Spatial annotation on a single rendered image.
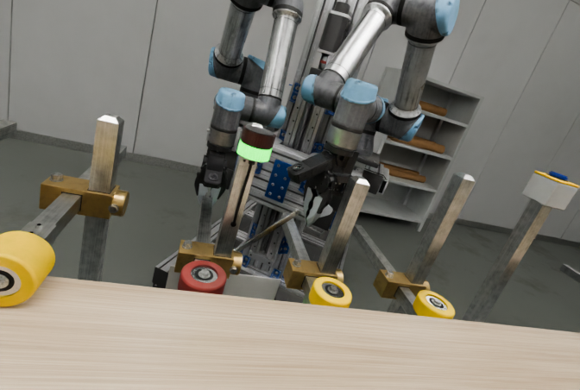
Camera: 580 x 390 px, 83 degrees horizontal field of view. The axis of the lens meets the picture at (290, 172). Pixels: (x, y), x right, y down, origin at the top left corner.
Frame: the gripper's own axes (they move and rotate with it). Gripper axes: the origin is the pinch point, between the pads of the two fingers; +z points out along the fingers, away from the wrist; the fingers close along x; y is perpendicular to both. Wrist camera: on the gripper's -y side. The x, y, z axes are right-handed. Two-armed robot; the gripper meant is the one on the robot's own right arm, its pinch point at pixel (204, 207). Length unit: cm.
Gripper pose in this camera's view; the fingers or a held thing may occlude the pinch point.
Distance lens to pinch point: 102.0
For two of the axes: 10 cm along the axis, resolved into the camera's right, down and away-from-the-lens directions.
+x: -9.4, -2.1, -2.8
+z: -2.9, 9.0, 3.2
